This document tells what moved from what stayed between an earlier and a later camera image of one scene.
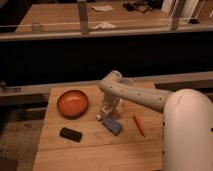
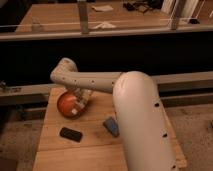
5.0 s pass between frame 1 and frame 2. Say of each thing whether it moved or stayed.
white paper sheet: stayed
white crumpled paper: stayed
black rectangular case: stayed
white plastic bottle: moved
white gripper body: moved
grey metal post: stayed
